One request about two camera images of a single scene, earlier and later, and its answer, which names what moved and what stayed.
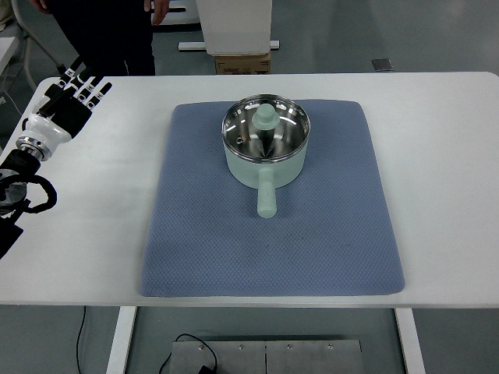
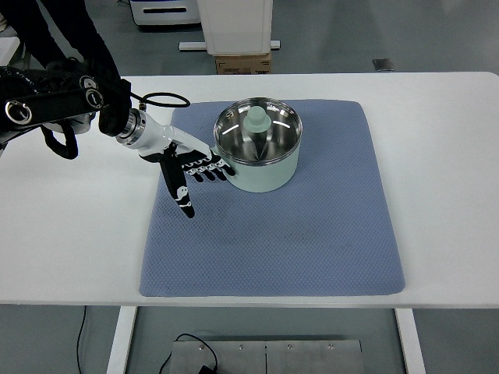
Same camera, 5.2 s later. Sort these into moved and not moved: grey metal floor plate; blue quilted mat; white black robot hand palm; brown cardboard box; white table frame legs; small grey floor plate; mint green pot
Moved: white black robot hand palm; mint green pot
Not moved: grey metal floor plate; white table frame legs; small grey floor plate; brown cardboard box; blue quilted mat
